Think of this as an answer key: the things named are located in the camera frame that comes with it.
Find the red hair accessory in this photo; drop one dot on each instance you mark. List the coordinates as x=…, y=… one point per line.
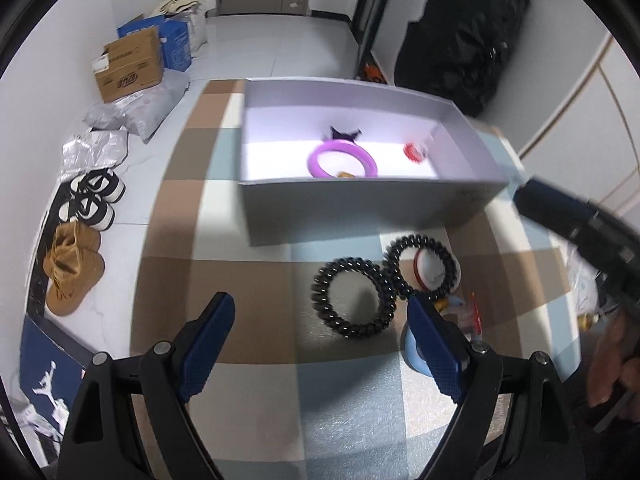
x=465, y=313

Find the blue cardboard box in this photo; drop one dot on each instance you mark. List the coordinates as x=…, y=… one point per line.
x=174, y=39

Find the round white red-rimmed tin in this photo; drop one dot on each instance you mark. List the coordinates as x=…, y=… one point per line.
x=428, y=269

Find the grey open jewelry box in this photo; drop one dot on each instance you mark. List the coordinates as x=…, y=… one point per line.
x=285, y=119

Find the black backpack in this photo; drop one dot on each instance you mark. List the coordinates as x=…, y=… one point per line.
x=459, y=49

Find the light blue bangle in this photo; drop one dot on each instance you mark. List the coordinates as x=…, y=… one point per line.
x=412, y=355

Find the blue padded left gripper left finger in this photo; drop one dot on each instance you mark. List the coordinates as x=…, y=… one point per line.
x=201, y=342

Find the orange black tool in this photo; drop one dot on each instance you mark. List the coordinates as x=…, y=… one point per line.
x=372, y=73

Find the red pink bunny charm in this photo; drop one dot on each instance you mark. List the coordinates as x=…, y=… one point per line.
x=416, y=152

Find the brown cardboard box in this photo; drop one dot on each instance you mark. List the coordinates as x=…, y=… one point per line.
x=128, y=65

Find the black white sneaker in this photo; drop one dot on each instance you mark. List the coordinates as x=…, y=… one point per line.
x=89, y=209
x=102, y=182

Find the cream fabric bag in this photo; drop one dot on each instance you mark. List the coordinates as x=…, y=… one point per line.
x=191, y=12

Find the silver plastic mailer bag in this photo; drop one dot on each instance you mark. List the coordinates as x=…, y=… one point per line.
x=93, y=150

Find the tan suede boot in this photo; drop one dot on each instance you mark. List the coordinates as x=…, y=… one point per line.
x=73, y=271
x=76, y=234

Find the navy jordan shoe box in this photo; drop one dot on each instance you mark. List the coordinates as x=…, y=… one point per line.
x=51, y=368

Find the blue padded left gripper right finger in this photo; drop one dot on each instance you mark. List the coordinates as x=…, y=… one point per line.
x=440, y=344

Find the checkered table mat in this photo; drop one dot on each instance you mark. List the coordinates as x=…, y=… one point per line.
x=288, y=398

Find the purple bangle with bead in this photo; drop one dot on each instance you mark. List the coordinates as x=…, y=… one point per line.
x=341, y=159

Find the grey plastic mailer bag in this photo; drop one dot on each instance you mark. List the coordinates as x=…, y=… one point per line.
x=142, y=112

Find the person's right hand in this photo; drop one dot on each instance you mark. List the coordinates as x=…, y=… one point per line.
x=608, y=365

